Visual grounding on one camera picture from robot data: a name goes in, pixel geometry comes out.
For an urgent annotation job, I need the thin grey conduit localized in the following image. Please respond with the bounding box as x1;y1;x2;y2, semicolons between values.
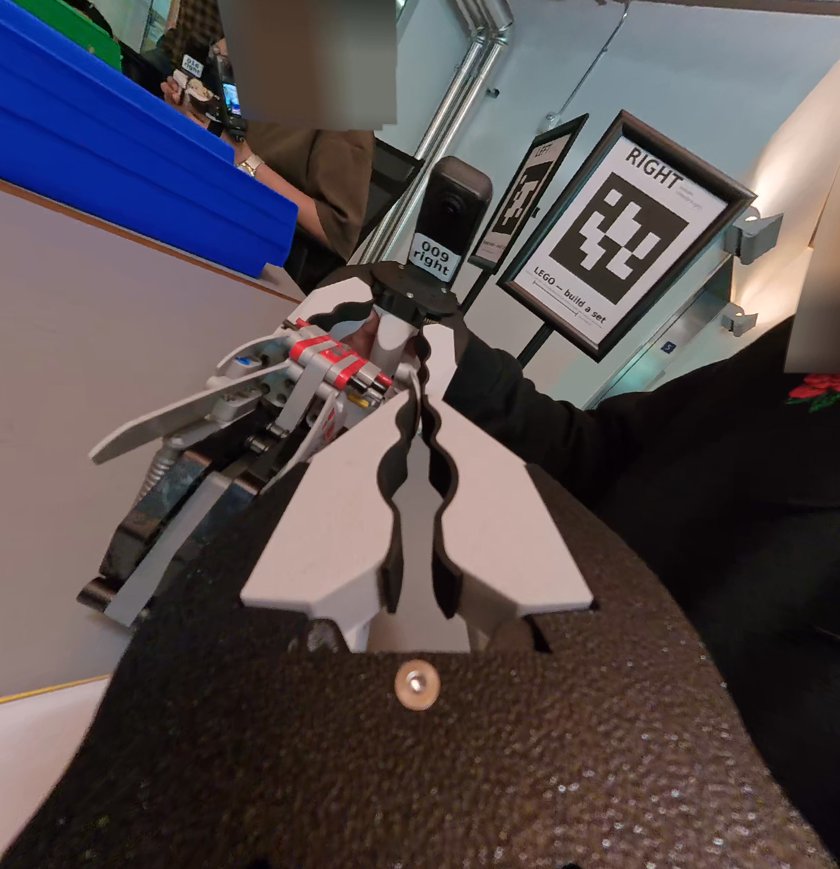
545;0;631;130

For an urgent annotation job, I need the black framed marker sign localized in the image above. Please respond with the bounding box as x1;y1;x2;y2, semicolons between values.
498;112;757;362
468;114;591;274

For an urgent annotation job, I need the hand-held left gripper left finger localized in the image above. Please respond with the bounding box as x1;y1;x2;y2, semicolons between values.
240;392;417;653

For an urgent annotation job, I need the green plastic bin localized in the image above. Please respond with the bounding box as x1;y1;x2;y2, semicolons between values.
13;0;124;72

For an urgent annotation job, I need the person's right hand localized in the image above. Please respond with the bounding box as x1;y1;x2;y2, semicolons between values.
340;319;377;361

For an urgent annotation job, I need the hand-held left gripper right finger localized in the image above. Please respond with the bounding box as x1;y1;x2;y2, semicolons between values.
420;397;594;649

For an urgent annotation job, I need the silver metal pipe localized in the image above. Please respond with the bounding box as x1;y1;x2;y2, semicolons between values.
348;0;492;262
372;0;515;266

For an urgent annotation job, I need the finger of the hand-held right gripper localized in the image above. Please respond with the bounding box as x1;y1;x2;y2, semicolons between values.
299;277;375;330
415;326;459;403

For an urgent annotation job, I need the person's right forearm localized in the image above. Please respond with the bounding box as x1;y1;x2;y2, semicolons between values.
444;331;638;490

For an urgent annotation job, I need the blue plastic bin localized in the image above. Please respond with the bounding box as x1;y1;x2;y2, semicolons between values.
0;0;300;281

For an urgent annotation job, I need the grey red brick truck model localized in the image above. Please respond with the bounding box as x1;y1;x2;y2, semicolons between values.
77;315;421;629

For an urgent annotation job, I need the white sheet yellow edge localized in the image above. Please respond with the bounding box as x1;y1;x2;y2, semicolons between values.
0;675;112;869

